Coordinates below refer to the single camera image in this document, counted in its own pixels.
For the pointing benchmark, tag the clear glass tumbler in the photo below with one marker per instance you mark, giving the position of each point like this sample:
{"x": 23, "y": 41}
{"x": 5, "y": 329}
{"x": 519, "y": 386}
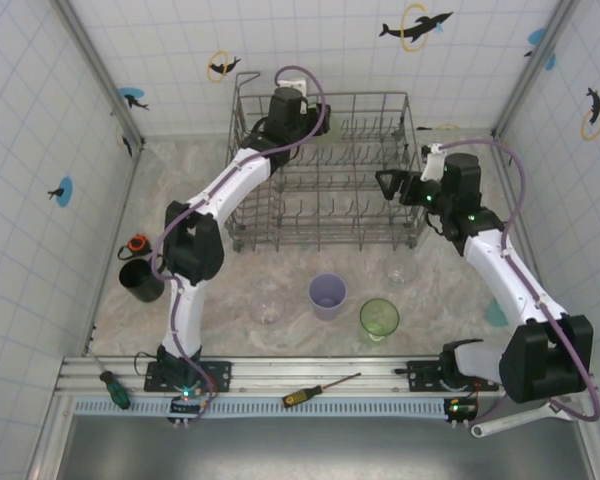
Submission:
{"x": 267, "y": 310}
{"x": 401, "y": 274}

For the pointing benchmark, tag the lilac plastic cup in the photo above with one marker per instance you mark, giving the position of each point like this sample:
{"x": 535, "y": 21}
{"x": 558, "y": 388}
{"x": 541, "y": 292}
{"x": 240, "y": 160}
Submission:
{"x": 327, "y": 300}

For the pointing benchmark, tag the black mug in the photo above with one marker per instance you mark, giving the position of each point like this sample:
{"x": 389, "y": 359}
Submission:
{"x": 140, "y": 282}

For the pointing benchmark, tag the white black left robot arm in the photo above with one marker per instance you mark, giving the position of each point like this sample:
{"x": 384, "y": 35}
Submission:
{"x": 240, "y": 180}

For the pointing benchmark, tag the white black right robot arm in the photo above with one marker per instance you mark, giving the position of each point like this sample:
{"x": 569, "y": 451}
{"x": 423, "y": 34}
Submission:
{"x": 510, "y": 270}

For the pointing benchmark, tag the blue splash dolphin sticker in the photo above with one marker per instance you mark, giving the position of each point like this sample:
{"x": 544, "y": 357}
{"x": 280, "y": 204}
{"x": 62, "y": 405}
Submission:
{"x": 128, "y": 93}

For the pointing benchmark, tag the black orange tape measure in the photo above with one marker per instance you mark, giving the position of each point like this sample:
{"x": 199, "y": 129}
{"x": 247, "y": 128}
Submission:
{"x": 137, "y": 243}

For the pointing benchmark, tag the blue circle dolphin sticker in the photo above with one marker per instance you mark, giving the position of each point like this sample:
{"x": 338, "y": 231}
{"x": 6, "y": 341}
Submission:
{"x": 66, "y": 192}

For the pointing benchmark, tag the yellow black screwdriver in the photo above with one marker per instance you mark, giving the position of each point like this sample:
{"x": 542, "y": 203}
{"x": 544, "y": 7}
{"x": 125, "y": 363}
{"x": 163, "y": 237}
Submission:
{"x": 295, "y": 398}

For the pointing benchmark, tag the silver adjustable wrench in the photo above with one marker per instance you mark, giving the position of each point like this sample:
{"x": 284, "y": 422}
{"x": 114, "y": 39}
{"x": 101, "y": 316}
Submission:
{"x": 500, "y": 424}

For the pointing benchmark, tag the aluminium side rail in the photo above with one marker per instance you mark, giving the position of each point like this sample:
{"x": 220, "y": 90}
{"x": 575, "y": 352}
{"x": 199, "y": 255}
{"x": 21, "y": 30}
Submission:
{"x": 502, "y": 152}

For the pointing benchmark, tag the aluminium corner post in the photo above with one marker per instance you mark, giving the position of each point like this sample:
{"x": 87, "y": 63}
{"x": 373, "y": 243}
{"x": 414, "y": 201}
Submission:
{"x": 103, "y": 75}
{"x": 535, "y": 67}

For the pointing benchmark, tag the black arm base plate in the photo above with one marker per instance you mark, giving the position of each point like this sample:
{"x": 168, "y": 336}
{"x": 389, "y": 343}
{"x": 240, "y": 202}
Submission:
{"x": 220, "y": 375}
{"x": 420, "y": 375}

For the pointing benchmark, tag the long aluminium mounting rail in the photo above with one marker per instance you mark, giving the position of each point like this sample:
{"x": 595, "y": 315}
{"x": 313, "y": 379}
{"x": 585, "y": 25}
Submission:
{"x": 305, "y": 365}

